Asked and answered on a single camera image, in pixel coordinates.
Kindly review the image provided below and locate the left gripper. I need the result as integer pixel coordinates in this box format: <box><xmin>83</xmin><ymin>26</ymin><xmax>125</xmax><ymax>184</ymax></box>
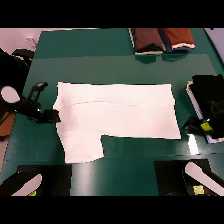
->
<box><xmin>35</xmin><ymin>108</ymin><xmax>62</xmax><ymax>125</ymax></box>

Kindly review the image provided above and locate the white T-shirt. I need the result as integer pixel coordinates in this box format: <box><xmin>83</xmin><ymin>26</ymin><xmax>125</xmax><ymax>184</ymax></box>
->
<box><xmin>53</xmin><ymin>81</ymin><xmax>182</xmax><ymax>164</ymax></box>

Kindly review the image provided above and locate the brown garment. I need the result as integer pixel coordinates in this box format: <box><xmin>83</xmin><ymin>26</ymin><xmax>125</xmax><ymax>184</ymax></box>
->
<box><xmin>133</xmin><ymin>28</ymin><xmax>167</xmax><ymax>55</ymax></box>

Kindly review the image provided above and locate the rust garment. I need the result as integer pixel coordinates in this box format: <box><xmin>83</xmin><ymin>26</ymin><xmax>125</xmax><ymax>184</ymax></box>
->
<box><xmin>159</xmin><ymin>28</ymin><xmax>196</xmax><ymax>54</ymax></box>

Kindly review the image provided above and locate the black garment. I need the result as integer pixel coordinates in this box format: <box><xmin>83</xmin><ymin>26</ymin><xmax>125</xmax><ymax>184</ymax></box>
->
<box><xmin>191</xmin><ymin>74</ymin><xmax>224</xmax><ymax>113</ymax></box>

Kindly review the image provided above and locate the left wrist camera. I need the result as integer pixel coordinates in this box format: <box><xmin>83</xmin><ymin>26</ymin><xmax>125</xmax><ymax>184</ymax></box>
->
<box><xmin>27</xmin><ymin>81</ymin><xmax>50</xmax><ymax>105</ymax></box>

